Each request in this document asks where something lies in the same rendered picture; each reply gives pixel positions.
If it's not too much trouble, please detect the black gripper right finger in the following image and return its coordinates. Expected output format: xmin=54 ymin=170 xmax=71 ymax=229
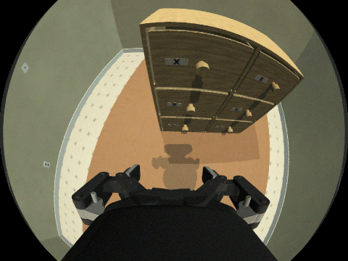
xmin=183 ymin=167 xmax=270 ymax=229

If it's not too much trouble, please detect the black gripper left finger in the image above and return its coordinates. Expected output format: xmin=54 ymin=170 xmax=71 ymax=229
xmin=72 ymin=165 xmax=159 ymax=225

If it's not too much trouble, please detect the brown wooden drawer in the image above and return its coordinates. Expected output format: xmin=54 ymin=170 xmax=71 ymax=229
xmin=161 ymin=116 xmax=212 ymax=133
xmin=156 ymin=87 xmax=228 ymax=117
xmin=217 ymin=94 xmax=274 ymax=121
xmin=236 ymin=49 xmax=300 ymax=102
xmin=148 ymin=26 xmax=254 ymax=91
xmin=206 ymin=119 xmax=253 ymax=133

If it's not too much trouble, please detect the small wooden chest of drawers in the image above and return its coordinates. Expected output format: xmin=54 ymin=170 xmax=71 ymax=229
xmin=139 ymin=9 xmax=304 ymax=133

